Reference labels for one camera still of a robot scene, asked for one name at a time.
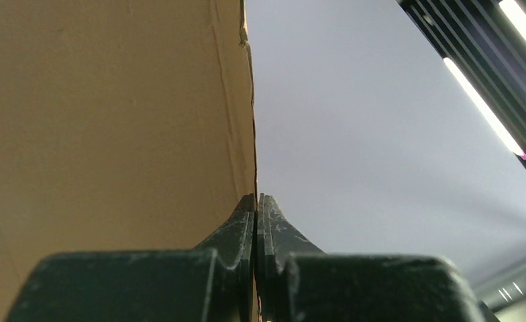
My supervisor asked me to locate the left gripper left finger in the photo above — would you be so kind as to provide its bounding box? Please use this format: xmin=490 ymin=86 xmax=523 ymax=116
xmin=6 ymin=194 xmax=256 ymax=321

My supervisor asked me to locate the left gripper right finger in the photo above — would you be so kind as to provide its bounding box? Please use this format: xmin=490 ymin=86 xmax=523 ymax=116
xmin=255 ymin=195 xmax=486 ymax=321

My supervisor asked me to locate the brown cardboard box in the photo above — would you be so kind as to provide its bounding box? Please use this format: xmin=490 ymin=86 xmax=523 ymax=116
xmin=0 ymin=1 xmax=256 ymax=321

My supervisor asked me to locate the ceiling light fixture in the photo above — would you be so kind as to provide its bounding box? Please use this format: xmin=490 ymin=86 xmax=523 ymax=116
xmin=398 ymin=1 xmax=526 ymax=169

